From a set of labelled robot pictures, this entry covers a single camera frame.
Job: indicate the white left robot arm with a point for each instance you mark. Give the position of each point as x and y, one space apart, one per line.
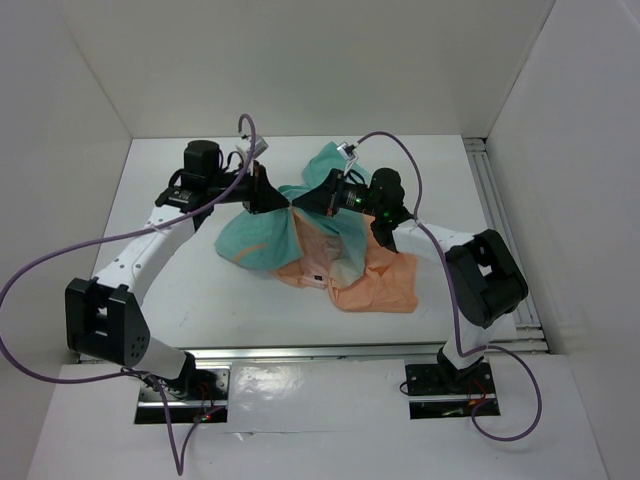
104 318

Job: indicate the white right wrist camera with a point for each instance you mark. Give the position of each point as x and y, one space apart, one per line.
349 155

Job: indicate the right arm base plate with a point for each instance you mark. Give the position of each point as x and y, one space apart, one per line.
430 397

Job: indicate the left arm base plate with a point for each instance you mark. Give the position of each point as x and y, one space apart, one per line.
206 401

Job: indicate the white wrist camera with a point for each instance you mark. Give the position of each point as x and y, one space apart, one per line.
246 146
349 155

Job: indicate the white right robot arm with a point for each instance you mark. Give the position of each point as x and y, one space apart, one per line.
484 281

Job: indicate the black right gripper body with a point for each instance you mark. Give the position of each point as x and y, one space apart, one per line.
333 202

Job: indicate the aluminium front table rail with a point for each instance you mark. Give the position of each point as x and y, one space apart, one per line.
317 352

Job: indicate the aluminium right side rail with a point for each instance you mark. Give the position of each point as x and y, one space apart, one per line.
530 334

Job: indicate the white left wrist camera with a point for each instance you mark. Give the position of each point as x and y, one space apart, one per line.
246 146

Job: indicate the teal and orange jacket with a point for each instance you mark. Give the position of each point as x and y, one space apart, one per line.
337 254

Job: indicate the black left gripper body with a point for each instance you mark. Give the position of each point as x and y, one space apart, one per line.
254 205

